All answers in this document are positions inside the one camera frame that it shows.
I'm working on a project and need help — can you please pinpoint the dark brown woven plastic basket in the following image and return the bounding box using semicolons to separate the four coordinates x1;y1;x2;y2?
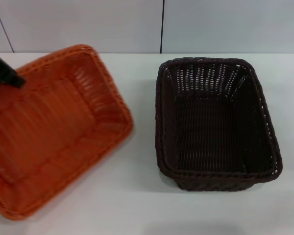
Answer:
156;56;283;196

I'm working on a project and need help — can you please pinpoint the orange woven plastic basket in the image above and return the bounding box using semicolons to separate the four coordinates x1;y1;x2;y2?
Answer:
0;44;134;221

